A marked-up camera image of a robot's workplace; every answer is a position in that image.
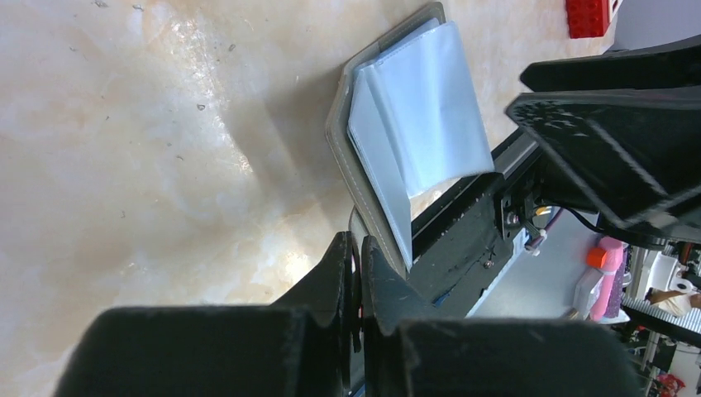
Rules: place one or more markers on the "grey card holder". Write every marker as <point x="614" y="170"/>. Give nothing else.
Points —
<point x="405" y="119"/>

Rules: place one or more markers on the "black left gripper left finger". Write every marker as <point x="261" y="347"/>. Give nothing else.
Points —
<point x="300" y="345"/>

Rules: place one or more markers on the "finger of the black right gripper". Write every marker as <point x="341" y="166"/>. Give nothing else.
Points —
<point x="635" y="154"/>
<point x="672" y="65"/>

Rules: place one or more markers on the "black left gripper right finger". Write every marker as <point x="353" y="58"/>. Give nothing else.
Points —
<point x="411" y="350"/>

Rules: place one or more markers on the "red plastic basket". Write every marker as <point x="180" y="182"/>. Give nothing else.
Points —
<point x="590" y="18"/>

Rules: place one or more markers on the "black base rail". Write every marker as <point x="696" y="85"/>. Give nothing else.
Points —
<point x="465" y="238"/>

